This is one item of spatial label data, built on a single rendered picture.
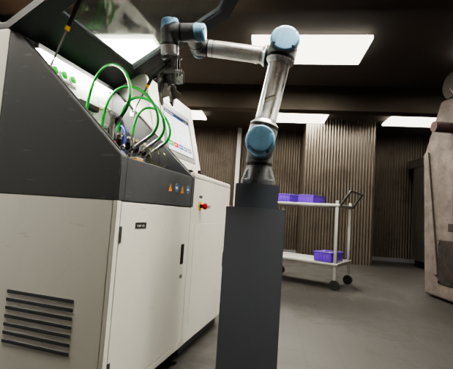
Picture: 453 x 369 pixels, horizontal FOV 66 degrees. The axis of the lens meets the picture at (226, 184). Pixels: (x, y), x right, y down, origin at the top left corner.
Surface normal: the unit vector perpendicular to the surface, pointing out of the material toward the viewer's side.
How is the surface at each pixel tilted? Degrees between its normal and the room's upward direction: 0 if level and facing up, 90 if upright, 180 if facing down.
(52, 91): 90
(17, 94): 90
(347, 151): 90
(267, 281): 90
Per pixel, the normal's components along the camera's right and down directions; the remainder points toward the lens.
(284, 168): -0.12, -0.09
